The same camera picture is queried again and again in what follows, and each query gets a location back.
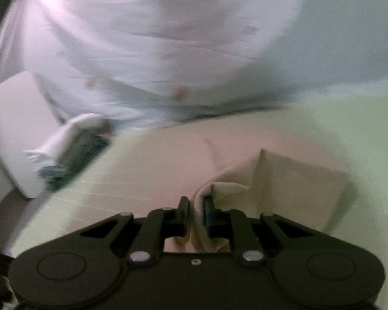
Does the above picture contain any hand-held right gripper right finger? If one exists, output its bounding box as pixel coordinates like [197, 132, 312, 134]
[202, 196, 313, 264]

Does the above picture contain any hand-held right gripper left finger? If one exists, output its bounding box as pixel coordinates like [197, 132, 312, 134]
[80, 196, 190, 266]

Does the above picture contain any green grid cutting mat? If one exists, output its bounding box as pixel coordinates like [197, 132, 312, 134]
[11, 76, 388, 310]

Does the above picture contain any white box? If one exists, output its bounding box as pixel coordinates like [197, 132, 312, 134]
[0, 71, 63, 199]

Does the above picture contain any light blue carrot printed quilt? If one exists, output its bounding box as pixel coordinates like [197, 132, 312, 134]
[0, 0, 388, 134]

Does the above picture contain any white folded cloth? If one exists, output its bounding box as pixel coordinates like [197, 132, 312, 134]
[23, 113, 112, 169]

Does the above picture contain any beige garment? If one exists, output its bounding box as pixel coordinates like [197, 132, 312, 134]
[123, 113, 358, 254]

